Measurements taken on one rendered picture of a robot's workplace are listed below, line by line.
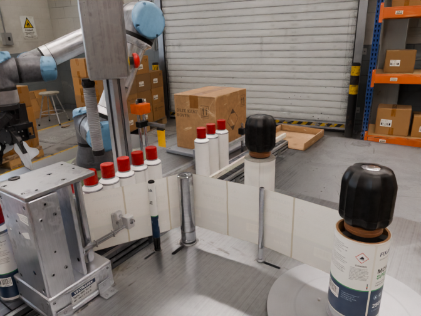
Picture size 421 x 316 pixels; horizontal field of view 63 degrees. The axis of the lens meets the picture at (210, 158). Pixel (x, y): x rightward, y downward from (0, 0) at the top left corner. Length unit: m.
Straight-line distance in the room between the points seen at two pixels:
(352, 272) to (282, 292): 0.17
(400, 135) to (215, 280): 4.07
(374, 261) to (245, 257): 0.33
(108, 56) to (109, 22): 0.08
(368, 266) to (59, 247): 0.53
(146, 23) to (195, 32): 4.61
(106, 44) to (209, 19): 4.85
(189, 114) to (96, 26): 0.87
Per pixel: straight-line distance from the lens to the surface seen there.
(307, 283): 0.78
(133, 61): 0.93
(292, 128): 2.07
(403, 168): 1.64
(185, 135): 1.71
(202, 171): 1.19
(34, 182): 0.68
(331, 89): 5.24
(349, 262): 0.62
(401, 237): 1.02
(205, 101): 1.59
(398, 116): 4.63
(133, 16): 1.23
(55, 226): 0.67
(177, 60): 6.00
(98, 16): 0.90
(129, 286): 0.80
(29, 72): 1.18
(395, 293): 0.81
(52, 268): 0.70
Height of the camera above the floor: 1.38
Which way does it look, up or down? 20 degrees down
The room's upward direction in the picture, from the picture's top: 2 degrees counter-clockwise
